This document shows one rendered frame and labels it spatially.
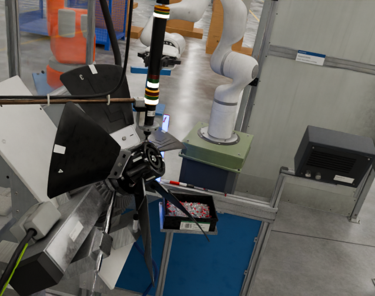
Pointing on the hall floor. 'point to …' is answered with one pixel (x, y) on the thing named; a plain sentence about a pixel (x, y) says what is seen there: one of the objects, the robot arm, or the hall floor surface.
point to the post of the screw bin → (164, 263)
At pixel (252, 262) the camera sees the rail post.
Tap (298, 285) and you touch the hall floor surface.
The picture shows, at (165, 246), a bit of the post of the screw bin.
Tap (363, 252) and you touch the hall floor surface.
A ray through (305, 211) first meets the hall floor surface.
